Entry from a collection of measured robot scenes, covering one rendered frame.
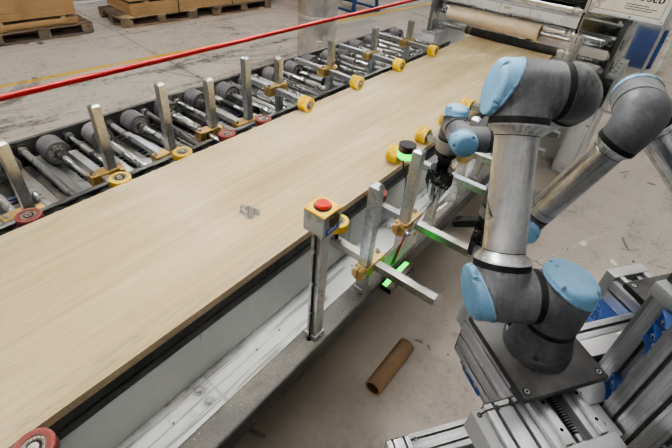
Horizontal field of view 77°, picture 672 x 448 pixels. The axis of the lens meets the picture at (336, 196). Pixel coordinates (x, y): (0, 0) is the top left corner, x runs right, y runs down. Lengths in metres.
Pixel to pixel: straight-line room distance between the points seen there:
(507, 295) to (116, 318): 0.97
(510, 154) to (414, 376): 1.54
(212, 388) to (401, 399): 1.01
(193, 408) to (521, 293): 0.97
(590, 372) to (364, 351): 1.32
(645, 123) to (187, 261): 1.26
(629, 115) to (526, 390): 0.65
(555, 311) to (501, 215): 0.22
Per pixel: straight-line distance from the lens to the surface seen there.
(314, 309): 1.32
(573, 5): 3.88
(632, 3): 3.74
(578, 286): 0.98
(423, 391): 2.22
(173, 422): 1.43
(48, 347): 1.32
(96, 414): 1.29
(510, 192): 0.90
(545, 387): 1.09
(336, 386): 2.16
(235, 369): 1.48
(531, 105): 0.89
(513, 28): 3.96
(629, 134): 1.17
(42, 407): 1.22
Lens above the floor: 1.87
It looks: 36 degrees down
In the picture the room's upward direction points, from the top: 5 degrees clockwise
